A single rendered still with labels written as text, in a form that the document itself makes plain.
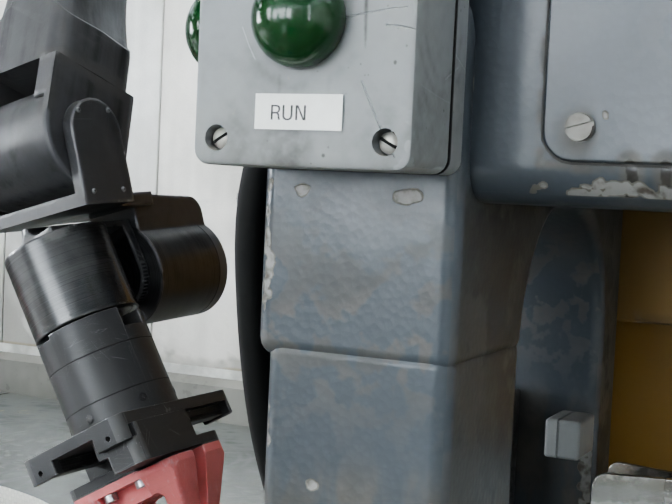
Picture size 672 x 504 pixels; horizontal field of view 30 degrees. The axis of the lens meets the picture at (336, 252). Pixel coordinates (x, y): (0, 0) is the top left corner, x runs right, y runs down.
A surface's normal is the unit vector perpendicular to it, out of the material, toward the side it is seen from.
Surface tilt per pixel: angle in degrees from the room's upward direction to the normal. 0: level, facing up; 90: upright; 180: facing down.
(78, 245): 64
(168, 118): 90
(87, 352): 78
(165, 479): 108
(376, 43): 90
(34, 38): 70
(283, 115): 90
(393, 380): 90
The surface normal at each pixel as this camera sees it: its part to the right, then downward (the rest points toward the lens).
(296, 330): -0.43, 0.03
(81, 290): 0.21, -0.28
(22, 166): -0.41, 0.49
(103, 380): -0.01, -0.18
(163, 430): 0.81, -0.44
